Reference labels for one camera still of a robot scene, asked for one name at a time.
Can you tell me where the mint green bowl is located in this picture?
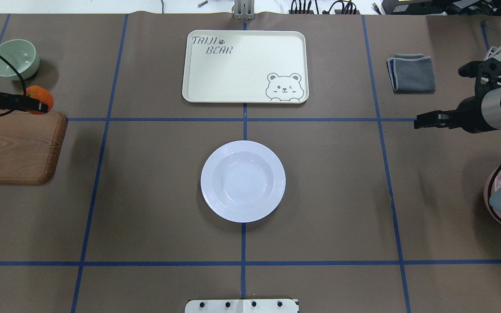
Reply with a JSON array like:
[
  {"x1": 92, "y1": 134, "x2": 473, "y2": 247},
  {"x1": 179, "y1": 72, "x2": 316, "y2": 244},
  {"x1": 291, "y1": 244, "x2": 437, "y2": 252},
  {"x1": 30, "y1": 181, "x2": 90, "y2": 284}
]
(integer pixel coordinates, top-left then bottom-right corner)
[{"x1": 0, "y1": 39, "x2": 40, "y2": 81}]

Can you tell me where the orange fruit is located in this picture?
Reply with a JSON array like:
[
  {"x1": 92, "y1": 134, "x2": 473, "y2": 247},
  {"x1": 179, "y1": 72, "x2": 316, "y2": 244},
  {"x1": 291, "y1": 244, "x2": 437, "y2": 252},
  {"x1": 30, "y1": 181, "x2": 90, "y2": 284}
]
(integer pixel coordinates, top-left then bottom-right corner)
[{"x1": 26, "y1": 85, "x2": 54, "y2": 115}]

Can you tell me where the grey folded cloth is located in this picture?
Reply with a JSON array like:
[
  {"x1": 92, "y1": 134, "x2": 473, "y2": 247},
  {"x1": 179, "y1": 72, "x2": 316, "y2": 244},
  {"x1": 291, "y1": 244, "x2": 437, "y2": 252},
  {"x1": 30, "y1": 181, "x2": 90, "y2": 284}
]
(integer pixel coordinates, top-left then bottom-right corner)
[{"x1": 386, "y1": 53, "x2": 436, "y2": 93}]

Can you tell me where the wooden cutting board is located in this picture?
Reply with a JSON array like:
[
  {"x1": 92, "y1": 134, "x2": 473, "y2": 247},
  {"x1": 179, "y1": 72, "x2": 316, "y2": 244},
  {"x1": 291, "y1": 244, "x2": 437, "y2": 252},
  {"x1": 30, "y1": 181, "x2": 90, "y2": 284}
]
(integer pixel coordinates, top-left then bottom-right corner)
[{"x1": 0, "y1": 112, "x2": 67, "y2": 186}]

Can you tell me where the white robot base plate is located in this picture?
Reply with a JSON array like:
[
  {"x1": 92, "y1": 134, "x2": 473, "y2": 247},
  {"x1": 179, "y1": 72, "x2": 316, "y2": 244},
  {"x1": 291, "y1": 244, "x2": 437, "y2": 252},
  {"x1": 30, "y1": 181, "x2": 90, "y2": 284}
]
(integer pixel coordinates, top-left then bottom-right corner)
[{"x1": 184, "y1": 299, "x2": 300, "y2": 313}]

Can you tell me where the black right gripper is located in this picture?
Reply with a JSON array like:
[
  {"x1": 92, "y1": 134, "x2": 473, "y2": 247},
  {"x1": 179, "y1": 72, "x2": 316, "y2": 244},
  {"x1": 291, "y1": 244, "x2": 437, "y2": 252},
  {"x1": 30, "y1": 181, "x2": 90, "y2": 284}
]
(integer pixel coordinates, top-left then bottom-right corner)
[{"x1": 414, "y1": 97, "x2": 488, "y2": 133}]

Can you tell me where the cream bear tray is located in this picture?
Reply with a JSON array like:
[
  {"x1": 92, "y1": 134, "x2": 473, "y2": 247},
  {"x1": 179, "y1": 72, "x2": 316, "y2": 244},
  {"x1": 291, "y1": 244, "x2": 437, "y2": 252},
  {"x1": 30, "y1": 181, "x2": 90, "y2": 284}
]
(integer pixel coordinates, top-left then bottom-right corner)
[{"x1": 182, "y1": 30, "x2": 310, "y2": 104}]

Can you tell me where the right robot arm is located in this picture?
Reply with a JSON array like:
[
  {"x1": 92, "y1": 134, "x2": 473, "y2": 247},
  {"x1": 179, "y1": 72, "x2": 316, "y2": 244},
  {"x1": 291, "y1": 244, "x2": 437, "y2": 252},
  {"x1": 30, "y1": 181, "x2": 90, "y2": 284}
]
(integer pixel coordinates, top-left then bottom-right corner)
[{"x1": 414, "y1": 87, "x2": 501, "y2": 133}]

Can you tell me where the white plate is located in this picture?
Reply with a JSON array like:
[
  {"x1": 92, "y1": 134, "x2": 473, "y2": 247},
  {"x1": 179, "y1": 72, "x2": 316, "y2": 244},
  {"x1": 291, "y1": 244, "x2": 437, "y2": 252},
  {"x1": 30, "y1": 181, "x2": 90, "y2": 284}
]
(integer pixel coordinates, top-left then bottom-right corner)
[{"x1": 200, "y1": 140, "x2": 287, "y2": 223}]

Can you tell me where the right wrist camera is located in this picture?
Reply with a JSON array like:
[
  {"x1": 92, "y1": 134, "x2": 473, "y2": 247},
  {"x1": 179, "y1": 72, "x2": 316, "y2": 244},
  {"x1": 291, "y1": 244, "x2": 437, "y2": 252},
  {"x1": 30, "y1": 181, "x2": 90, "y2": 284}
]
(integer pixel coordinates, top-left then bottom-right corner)
[{"x1": 458, "y1": 58, "x2": 501, "y2": 97}]

